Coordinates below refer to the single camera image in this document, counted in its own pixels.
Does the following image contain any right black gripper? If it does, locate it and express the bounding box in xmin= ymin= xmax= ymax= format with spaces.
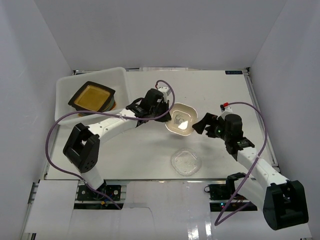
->
xmin=192 ymin=113 xmax=231 ymax=142

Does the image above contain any beige square bowl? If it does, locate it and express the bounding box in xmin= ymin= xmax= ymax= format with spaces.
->
xmin=165 ymin=102 xmax=198 ymax=136

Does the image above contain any black and amber square plate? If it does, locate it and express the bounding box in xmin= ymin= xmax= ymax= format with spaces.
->
xmin=68 ymin=81 xmax=116 ymax=112

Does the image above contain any teal round plate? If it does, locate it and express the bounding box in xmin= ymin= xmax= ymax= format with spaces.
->
xmin=102 ymin=97 xmax=115 ymax=112

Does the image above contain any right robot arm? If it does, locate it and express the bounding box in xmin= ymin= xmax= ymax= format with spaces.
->
xmin=192 ymin=112 xmax=309 ymax=230

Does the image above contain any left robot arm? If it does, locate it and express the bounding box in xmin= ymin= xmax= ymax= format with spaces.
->
xmin=63 ymin=86 xmax=172 ymax=200

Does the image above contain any white plastic bin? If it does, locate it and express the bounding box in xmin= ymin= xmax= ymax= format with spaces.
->
xmin=54 ymin=67 xmax=133 ymax=120

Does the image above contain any blue label sticker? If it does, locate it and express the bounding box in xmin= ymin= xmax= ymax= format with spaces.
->
xmin=225 ymin=70 xmax=243 ymax=75

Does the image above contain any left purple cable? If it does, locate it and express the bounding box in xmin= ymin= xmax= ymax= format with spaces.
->
xmin=46 ymin=79 xmax=176 ymax=210

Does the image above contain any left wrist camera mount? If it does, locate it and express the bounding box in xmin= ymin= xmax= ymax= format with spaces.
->
xmin=156 ymin=86 xmax=172 ymax=101

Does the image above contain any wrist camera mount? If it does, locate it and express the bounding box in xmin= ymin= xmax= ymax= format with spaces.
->
xmin=220 ymin=102 xmax=233 ymax=119
xmin=156 ymin=86 xmax=172 ymax=101

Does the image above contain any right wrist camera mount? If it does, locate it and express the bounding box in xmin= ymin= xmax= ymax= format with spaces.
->
xmin=220 ymin=102 xmax=233 ymax=119

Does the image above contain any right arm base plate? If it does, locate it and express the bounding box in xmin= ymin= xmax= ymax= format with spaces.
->
xmin=203 ymin=184 xmax=249 ymax=213

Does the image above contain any aluminium table frame rail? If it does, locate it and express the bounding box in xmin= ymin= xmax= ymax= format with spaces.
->
xmin=243 ymin=67 xmax=281 ymax=174

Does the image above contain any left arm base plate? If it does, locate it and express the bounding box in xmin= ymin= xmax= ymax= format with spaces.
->
xmin=73 ymin=185 xmax=124 ymax=210

